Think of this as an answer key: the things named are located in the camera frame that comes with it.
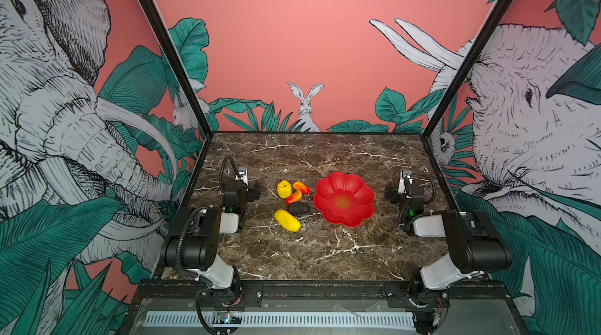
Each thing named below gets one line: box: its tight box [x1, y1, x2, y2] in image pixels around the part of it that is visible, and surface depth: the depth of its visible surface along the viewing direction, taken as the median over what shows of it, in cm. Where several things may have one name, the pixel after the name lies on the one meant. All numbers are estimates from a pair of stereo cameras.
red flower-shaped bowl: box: [313, 172, 376, 228], surface depth 98 cm
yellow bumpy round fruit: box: [277, 180, 292, 199], surface depth 95 cm
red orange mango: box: [292, 181, 311, 195], surface depth 100 cm
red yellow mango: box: [285, 190, 303, 206], surface depth 96 cm
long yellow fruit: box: [273, 209, 302, 233], surface depth 89 cm
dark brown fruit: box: [287, 201, 311, 216], surface depth 92 cm
